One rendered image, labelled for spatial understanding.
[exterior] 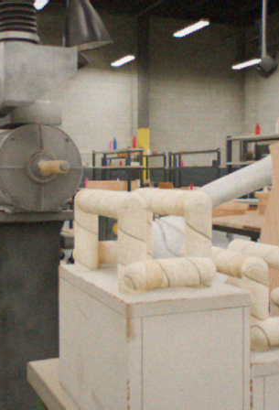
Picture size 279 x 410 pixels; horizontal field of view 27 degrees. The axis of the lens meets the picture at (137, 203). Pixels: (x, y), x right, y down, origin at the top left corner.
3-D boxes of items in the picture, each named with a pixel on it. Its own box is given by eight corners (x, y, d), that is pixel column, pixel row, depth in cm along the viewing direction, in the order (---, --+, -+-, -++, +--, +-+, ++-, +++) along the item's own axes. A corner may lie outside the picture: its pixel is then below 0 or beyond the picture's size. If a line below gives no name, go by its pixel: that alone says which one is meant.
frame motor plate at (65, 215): (-25, 215, 202) (-25, 204, 202) (44, 212, 212) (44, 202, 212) (-6, 223, 169) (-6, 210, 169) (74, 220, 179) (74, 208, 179)
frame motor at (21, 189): (-26, 207, 198) (-27, 130, 197) (53, 205, 209) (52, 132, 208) (-3, 215, 161) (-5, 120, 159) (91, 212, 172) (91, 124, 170)
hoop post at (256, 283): (236, 344, 72) (236, 268, 72) (258, 341, 74) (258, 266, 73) (251, 351, 69) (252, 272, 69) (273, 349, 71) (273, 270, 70)
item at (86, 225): (71, 268, 81) (71, 200, 81) (93, 266, 83) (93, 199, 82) (79, 271, 78) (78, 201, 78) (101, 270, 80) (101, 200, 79)
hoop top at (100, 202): (71, 211, 81) (71, 188, 81) (93, 210, 82) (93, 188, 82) (123, 222, 63) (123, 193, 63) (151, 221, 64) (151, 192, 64)
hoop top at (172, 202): (126, 210, 84) (126, 188, 84) (146, 210, 85) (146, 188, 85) (192, 220, 66) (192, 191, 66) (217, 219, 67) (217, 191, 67)
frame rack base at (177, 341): (56, 384, 85) (55, 264, 84) (151, 369, 91) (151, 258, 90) (129, 473, 60) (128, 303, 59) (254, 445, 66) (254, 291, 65)
